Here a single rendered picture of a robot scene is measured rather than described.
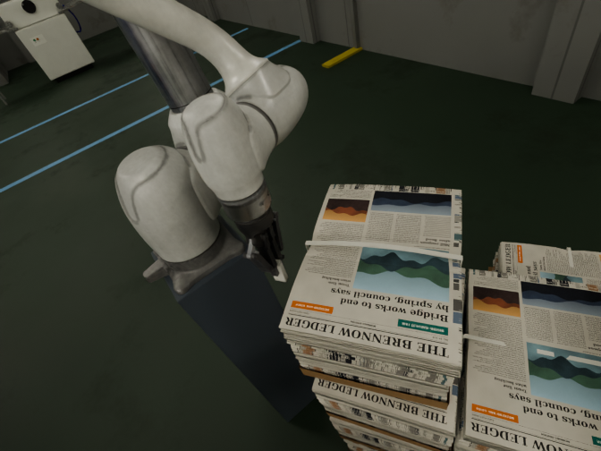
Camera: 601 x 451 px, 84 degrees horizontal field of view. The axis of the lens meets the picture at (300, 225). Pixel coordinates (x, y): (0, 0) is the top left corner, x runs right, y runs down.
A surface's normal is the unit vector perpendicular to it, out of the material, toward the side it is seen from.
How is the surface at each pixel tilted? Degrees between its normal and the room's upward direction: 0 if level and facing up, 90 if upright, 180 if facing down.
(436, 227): 1
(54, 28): 90
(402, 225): 0
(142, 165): 6
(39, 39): 90
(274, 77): 52
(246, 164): 91
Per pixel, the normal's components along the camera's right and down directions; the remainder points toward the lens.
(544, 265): -0.21, -0.67
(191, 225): 0.68, 0.42
